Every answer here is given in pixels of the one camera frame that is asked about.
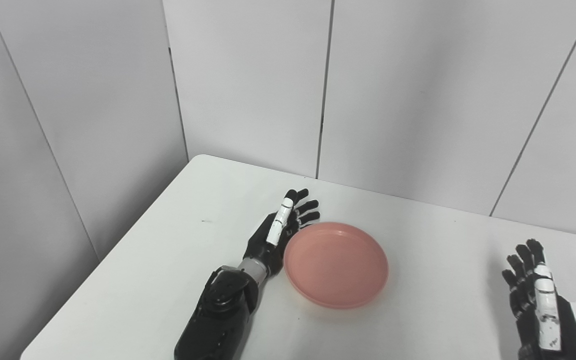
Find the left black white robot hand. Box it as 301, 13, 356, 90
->
242, 188, 321, 277

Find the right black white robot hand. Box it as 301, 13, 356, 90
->
501, 238, 576, 360

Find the pink round plate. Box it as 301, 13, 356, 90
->
283, 222, 389, 309

